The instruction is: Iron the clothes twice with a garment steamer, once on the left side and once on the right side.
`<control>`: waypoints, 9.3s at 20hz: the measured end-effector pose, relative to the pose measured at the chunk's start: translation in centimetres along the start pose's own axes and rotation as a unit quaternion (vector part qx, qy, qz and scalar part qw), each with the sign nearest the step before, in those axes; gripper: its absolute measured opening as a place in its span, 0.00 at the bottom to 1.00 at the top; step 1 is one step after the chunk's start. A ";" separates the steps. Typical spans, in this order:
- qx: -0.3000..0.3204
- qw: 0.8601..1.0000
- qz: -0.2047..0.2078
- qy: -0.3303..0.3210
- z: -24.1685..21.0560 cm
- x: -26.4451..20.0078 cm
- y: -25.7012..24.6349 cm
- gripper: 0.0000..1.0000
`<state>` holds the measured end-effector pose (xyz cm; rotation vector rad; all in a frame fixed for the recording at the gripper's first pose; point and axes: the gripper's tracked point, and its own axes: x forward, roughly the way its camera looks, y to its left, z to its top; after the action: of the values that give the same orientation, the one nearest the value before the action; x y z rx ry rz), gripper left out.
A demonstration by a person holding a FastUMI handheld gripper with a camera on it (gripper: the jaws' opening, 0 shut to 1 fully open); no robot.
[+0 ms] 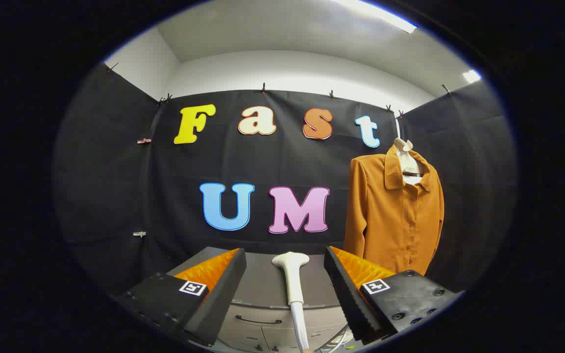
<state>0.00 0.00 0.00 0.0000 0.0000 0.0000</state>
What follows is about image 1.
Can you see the long ceiling light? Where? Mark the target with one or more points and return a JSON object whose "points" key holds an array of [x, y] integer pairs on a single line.
{"points": [[385, 17]]}

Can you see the white clothes hanger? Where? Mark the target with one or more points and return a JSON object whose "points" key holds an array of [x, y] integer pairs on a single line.
{"points": [[407, 159]]}

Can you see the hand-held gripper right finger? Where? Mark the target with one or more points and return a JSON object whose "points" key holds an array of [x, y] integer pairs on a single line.
{"points": [[346, 294]]}

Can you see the grey cabinet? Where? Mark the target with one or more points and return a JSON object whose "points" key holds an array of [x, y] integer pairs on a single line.
{"points": [[263, 284]]}

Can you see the row of black clips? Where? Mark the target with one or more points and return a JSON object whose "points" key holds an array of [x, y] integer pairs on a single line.
{"points": [[263, 88]]}

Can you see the small ceiling light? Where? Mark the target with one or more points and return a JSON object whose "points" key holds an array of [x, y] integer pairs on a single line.
{"points": [[471, 76]]}

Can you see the black backdrop cloth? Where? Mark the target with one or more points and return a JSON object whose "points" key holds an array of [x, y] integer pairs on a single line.
{"points": [[263, 162]]}

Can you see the orange button-up shirt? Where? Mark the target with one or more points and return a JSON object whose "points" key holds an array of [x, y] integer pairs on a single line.
{"points": [[395, 220]]}

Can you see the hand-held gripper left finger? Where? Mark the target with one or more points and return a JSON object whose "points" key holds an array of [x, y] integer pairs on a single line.
{"points": [[223, 289]]}

